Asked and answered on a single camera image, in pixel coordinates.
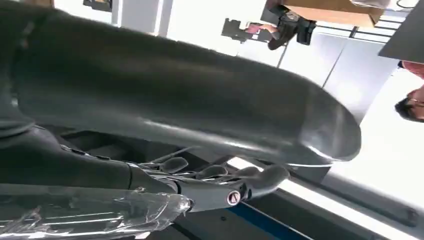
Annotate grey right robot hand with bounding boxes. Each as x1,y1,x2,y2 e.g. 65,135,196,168
0,4,363,214

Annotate person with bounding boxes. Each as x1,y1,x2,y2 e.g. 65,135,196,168
394,60,424,124
245,4,317,51

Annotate clear plastic tape wrap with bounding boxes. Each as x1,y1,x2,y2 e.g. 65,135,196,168
0,183,194,240

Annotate brown board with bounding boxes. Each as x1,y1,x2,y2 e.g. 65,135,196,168
283,0,386,28

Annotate dark grey panel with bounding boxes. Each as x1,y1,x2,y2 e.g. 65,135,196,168
378,0,424,64

